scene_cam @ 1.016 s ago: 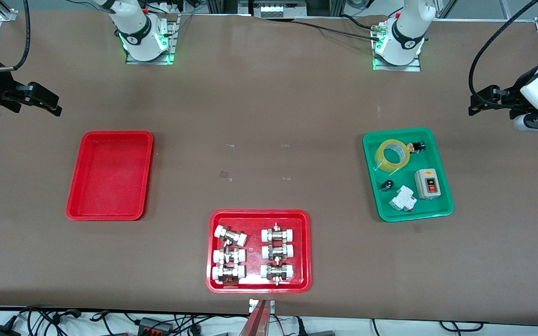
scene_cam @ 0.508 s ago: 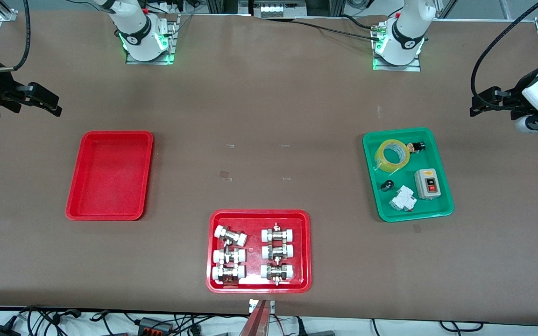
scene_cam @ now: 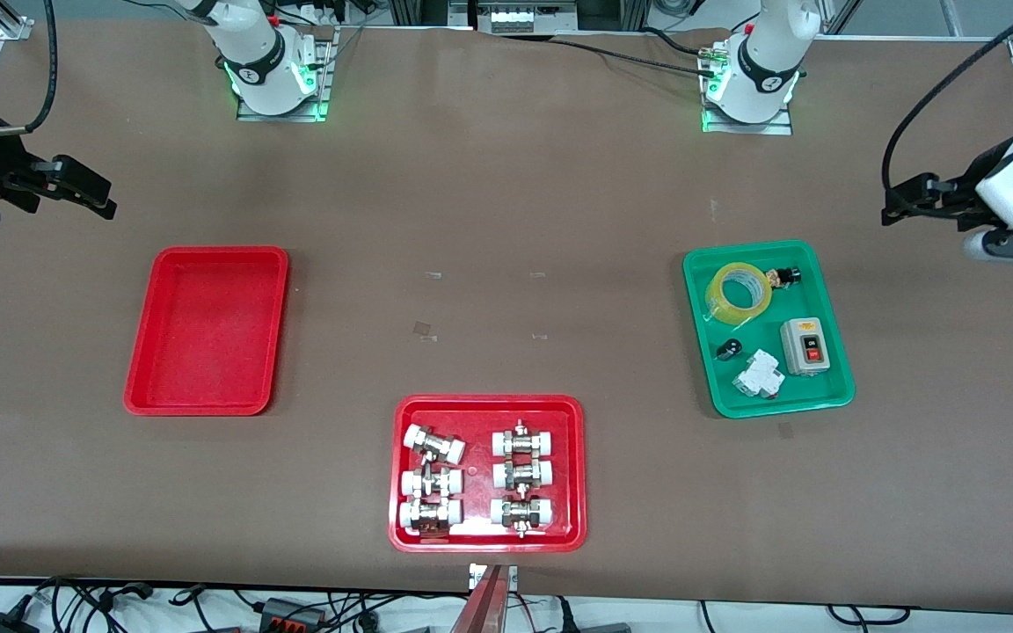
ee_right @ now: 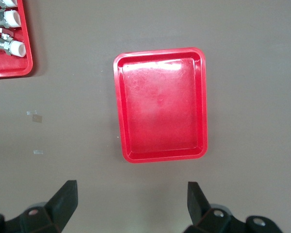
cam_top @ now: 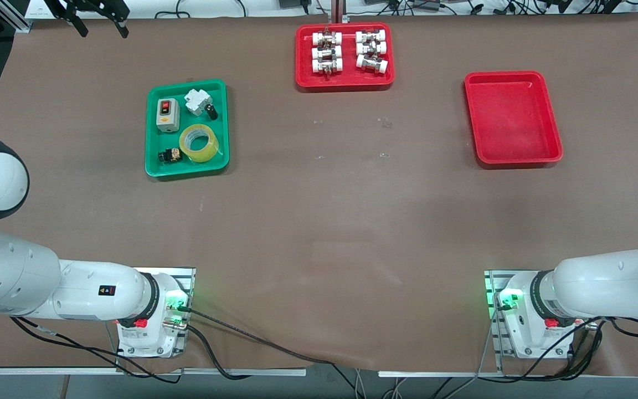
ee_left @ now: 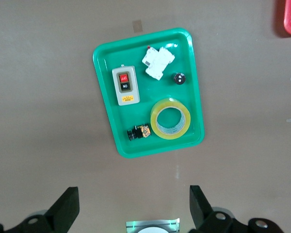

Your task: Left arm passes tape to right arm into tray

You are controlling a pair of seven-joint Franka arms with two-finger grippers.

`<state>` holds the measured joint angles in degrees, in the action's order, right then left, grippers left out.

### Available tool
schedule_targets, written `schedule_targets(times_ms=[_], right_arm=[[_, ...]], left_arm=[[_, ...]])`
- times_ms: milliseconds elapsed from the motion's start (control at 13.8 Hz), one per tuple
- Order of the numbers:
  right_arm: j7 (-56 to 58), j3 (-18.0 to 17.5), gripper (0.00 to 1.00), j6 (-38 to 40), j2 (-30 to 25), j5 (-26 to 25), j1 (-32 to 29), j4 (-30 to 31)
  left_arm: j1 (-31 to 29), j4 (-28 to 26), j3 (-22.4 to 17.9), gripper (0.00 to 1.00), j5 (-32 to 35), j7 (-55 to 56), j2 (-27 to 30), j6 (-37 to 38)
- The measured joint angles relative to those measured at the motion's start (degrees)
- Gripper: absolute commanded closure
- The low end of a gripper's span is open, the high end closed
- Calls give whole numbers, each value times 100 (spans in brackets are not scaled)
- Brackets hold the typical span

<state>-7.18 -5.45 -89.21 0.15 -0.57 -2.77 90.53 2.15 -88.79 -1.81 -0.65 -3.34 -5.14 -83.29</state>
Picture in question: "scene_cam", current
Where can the empty red plastic tray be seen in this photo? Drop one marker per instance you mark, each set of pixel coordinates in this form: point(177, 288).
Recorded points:
point(207, 334)

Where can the white circuit breaker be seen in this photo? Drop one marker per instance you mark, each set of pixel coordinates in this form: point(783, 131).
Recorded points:
point(759, 375)

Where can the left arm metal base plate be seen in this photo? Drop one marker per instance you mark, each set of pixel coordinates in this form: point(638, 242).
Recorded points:
point(783, 123)

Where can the yellow clear tape roll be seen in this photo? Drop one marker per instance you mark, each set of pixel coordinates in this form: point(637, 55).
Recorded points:
point(722, 309)

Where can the black power adapter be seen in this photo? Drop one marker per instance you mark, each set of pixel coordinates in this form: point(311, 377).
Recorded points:
point(1, 624)

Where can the aluminium profile bar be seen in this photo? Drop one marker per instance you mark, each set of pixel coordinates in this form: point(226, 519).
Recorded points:
point(484, 607)

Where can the black push button component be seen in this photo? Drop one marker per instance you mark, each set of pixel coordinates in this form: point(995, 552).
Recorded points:
point(786, 277)

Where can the grey push button switch box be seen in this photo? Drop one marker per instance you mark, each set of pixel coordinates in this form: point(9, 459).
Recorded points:
point(804, 347)

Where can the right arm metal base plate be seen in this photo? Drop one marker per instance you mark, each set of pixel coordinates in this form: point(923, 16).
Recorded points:
point(324, 83)

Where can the grey connector box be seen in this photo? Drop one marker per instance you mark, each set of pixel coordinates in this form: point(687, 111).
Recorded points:
point(291, 613)

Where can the tilted white metal pipe fitting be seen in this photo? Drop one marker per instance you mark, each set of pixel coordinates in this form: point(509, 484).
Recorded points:
point(433, 444)

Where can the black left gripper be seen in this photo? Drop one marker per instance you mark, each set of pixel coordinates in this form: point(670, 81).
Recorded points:
point(969, 186)

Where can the small black cylinder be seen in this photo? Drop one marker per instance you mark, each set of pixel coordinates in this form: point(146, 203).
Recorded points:
point(728, 350)

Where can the white power strip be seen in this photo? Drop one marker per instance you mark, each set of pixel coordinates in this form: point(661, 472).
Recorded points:
point(528, 18)

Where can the red tray with fittings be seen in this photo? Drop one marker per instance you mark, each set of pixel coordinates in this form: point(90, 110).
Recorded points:
point(478, 422)

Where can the green plastic tray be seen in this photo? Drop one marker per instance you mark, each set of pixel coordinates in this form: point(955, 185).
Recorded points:
point(814, 391)

